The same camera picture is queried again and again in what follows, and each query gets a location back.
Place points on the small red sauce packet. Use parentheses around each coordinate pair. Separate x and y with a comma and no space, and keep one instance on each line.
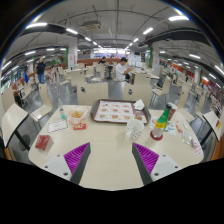
(80,126)

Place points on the small clear sanitizer bottle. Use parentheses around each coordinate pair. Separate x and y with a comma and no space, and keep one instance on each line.
(62,114)

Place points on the red paper packet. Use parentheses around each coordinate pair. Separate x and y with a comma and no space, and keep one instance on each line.
(42,142)

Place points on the white polka-dot mug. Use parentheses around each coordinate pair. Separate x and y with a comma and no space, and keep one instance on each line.
(135,129)

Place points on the group of beige chairs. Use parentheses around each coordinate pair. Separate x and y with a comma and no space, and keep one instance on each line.
(77,78)

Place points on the clear plastic wrapper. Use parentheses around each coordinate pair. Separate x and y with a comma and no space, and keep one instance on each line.
(188,138)

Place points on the beige side chair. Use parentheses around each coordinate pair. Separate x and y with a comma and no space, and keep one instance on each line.
(41,106)

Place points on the ceiling air conditioner unit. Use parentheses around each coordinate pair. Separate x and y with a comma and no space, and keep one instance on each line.
(91,25)

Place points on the crumpled white napkin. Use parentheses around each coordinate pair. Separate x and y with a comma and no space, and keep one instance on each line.
(139,104)

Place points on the brown tray with paper liner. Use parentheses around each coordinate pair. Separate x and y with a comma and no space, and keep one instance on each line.
(115,111)

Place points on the clear bag of fried snacks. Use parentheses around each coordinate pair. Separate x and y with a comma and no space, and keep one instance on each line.
(77,115)

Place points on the white printed card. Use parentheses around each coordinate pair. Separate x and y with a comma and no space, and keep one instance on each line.
(57,126)

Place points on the beige chair with round hole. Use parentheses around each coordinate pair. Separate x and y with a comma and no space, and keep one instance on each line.
(92,94)
(137,92)

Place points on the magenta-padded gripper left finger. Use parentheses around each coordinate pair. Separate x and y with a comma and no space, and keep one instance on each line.
(76,158)

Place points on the colourful printed flyer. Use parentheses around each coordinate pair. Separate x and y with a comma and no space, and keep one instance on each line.
(170,128)

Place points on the group of ceiling lights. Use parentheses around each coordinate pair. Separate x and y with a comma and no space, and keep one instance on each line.
(178,17)

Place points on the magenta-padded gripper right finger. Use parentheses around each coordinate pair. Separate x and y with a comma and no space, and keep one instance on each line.
(148,159)

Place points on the beige neighbouring table black edge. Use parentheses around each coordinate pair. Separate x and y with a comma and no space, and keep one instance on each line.
(213,121)
(12,120)

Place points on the green drink bottle black cap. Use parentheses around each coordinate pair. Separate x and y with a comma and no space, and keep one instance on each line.
(161,122)

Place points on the person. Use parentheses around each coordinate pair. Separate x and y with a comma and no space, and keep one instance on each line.
(102,60)
(120,71)
(40,70)

